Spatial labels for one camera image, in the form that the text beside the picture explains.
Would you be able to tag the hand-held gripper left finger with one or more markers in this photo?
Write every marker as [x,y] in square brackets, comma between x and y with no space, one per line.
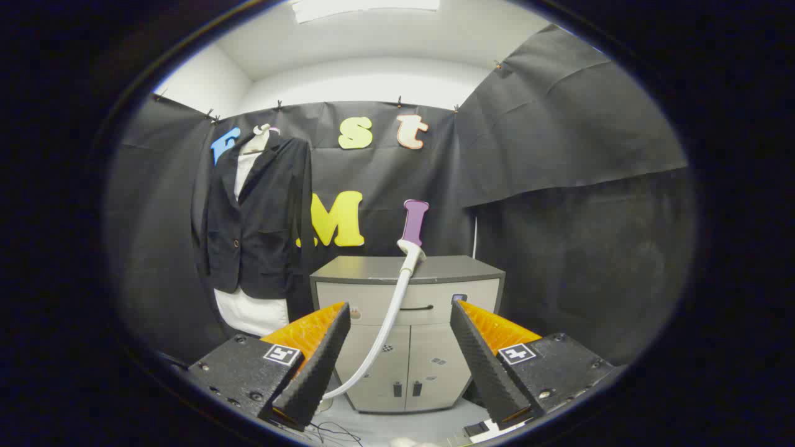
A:
[323,363]

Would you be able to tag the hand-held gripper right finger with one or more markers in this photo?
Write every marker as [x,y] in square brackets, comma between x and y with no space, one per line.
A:
[481,363]

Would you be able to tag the white garment steamer head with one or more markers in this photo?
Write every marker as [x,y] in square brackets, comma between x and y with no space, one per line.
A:
[411,251]

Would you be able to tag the black suit jacket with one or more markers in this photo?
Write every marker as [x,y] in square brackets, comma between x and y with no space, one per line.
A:
[267,217]

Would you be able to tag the white cloth panel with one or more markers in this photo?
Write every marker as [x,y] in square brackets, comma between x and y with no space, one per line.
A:
[251,313]

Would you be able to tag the grey cabinet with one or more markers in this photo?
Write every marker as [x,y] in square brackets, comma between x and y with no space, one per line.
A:
[379,267]

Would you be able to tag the black backdrop cloth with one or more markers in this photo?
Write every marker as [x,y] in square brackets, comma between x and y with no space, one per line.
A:
[559,186]

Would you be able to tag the cream plastic hanger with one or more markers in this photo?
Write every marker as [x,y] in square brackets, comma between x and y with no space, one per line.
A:
[261,144]

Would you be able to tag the row of black clips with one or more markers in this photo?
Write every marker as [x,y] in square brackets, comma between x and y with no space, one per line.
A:
[399,102]

